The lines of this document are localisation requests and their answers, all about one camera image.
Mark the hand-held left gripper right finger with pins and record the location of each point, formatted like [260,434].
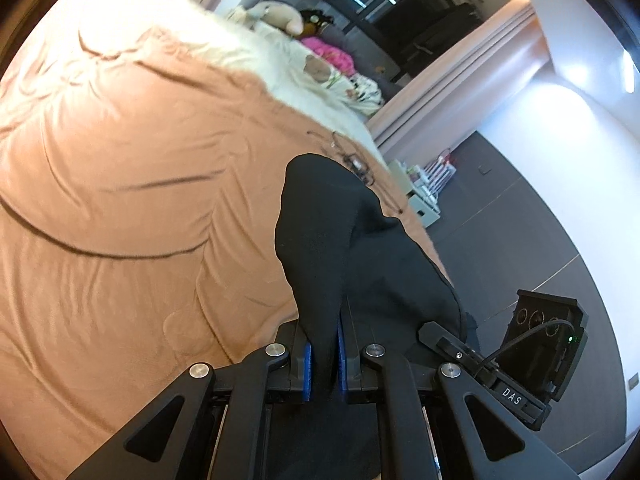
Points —
[343,365]

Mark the dark window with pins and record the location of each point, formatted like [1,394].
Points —
[410,10]

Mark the pink plush toy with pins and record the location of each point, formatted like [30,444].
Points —
[332,55]

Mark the orange blanket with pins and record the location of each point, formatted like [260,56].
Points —
[125,185]

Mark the eyeglasses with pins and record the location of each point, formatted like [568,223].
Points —
[357,164]

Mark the white nightstand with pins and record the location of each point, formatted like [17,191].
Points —
[422,205]

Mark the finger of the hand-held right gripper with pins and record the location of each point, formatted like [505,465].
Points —
[445,342]

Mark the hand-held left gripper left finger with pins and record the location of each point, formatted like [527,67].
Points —
[306,370]

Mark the black pants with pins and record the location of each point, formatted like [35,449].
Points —
[325,260]

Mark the beige plush dog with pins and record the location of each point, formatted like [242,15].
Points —
[270,15]

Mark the dark plush toy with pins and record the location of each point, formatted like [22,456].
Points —
[317,19]

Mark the black spotted white cloth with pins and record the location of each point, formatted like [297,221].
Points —
[365,89]

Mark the cream duvet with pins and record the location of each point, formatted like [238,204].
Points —
[225,45]

